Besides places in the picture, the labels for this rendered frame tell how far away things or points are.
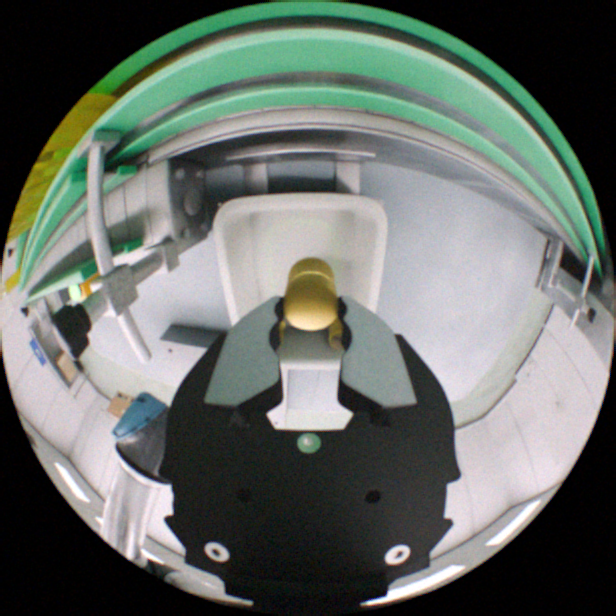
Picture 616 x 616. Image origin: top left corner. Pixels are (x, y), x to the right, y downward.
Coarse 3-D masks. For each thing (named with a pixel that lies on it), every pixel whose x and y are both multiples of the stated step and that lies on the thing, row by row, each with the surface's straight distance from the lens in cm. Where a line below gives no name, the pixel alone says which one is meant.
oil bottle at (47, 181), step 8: (48, 176) 24; (32, 184) 24; (40, 184) 25; (48, 184) 26; (24, 192) 25; (32, 192) 26; (40, 192) 27; (24, 200) 27; (32, 200) 28; (16, 208) 28
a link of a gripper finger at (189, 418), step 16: (224, 336) 10; (208, 352) 9; (192, 368) 9; (208, 368) 8; (192, 384) 8; (208, 384) 8; (176, 400) 8; (192, 400) 8; (176, 416) 8; (192, 416) 7; (208, 416) 7; (224, 416) 7; (240, 416) 7; (176, 432) 7; (192, 432) 7; (208, 432) 7; (176, 448) 7; (160, 464) 7
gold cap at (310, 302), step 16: (304, 272) 12; (320, 272) 12; (288, 288) 12; (304, 288) 11; (320, 288) 11; (288, 304) 12; (304, 304) 12; (320, 304) 12; (336, 304) 12; (288, 320) 12; (304, 320) 12; (320, 320) 12
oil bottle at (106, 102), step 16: (96, 96) 22; (112, 96) 23; (80, 112) 21; (96, 112) 21; (64, 128) 19; (80, 128) 20; (48, 144) 19; (64, 144) 19; (48, 160) 20; (64, 160) 21; (32, 176) 22
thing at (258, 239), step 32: (224, 224) 21; (256, 224) 27; (288, 224) 26; (320, 224) 26; (352, 224) 27; (384, 224) 20; (224, 256) 22; (256, 256) 28; (288, 256) 27; (320, 256) 27; (352, 256) 27; (224, 288) 23; (256, 288) 30; (352, 288) 28; (288, 352) 30; (320, 352) 29
